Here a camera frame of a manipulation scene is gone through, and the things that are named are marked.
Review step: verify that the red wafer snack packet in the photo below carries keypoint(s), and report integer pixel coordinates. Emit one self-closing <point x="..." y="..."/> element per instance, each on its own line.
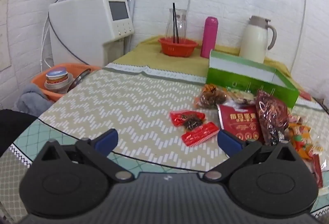
<point x="200" y="134"/>

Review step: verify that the red daily nuts pouch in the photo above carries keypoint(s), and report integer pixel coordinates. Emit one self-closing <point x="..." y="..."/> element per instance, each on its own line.
<point x="242" y="122"/>

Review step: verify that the red plastic basket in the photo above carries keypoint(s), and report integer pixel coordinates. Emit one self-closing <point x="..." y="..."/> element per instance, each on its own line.
<point x="184" y="49"/>

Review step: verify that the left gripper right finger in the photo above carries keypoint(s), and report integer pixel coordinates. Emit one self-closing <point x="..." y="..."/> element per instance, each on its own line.
<point x="239" y="152"/>

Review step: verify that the chocolate chip bread packet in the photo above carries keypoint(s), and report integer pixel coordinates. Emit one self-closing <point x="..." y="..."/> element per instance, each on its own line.
<point x="241" y="97"/>

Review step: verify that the red date snack packet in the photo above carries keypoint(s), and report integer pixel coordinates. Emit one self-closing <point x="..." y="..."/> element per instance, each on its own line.
<point x="187" y="118"/>

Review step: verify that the orange cartoon snack packets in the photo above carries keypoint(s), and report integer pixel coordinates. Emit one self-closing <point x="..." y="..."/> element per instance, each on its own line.
<point x="298" y="133"/>

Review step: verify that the white water dispenser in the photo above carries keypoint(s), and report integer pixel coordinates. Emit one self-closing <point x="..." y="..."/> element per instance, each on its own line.
<point x="93" y="32"/>

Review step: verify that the grey cloth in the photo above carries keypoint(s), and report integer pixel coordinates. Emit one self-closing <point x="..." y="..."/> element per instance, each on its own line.
<point x="33" y="101"/>

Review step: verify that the orange plastic basin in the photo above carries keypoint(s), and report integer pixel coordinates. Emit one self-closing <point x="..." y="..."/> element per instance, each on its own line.
<point x="73" y="69"/>

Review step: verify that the orange clear pastry bag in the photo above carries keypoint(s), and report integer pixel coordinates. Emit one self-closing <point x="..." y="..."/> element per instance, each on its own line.
<point x="211" y="96"/>

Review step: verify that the cream thermos jug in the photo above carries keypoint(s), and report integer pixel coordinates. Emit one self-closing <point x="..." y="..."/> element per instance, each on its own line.
<point x="258" y="38"/>

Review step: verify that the red envelope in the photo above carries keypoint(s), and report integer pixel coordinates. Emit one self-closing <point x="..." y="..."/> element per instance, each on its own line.
<point x="306" y="96"/>

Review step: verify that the clear glass carafe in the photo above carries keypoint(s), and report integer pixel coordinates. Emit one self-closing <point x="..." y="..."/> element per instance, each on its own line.
<point x="181" y="23"/>

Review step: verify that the dark red meat pouch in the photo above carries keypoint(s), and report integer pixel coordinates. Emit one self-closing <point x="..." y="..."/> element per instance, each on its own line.
<point x="273" y="117"/>

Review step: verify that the green cardboard box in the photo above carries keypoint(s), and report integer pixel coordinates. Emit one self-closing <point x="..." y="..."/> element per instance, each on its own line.
<point x="245" y="75"/>

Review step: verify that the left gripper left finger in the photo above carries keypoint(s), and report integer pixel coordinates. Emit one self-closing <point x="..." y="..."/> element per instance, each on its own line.
<point x="95" y="153"/>

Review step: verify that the stacked snack cups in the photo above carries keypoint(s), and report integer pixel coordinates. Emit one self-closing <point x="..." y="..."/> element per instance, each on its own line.
<point x="57" y="79"/>

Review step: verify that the black chopsticks pair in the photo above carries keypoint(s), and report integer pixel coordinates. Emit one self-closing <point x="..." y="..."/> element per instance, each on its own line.
<point x="175" y="27"/>

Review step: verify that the pink thermos bottle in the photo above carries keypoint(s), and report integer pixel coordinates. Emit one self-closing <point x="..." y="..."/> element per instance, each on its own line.
<point x="209" y="36"/>

